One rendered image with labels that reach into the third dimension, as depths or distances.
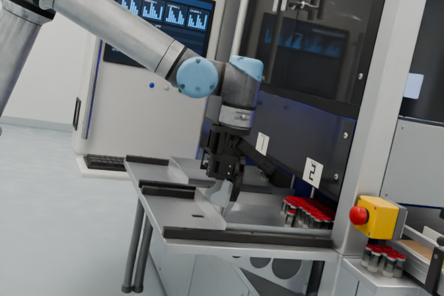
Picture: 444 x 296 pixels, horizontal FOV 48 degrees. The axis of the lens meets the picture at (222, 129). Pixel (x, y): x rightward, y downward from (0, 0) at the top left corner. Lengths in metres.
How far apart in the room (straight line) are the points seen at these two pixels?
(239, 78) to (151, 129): 0.97
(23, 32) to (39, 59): 5.36
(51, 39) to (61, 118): 0.98
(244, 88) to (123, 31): 0.29
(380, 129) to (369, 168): 0.09
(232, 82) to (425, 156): 0.47
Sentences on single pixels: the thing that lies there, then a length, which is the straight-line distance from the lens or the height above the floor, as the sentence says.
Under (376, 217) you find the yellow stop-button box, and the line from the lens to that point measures 1.06.
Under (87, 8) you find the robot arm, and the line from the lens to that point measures 0.95.
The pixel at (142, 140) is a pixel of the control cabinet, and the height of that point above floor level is 0.89.
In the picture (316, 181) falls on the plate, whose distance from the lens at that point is 1.27.
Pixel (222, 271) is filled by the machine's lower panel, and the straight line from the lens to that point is 1.83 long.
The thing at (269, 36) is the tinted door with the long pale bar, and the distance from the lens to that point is 1.71.
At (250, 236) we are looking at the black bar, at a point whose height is 0.89.
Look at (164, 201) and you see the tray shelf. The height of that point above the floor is 0.88.
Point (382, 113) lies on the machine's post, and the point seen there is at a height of 1.21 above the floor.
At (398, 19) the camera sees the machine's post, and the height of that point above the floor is 1.41.
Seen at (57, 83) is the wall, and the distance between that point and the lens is 6.50.
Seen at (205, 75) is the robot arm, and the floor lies 1.22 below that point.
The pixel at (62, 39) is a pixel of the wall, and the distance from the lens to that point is 6.46.
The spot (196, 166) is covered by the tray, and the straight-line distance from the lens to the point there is 1.67.
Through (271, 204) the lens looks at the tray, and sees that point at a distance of 1.41.
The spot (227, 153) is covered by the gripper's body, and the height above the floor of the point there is 1.06.
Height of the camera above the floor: 1.26
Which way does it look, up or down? 8 degrees down
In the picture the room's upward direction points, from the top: 11 degrees clockwise
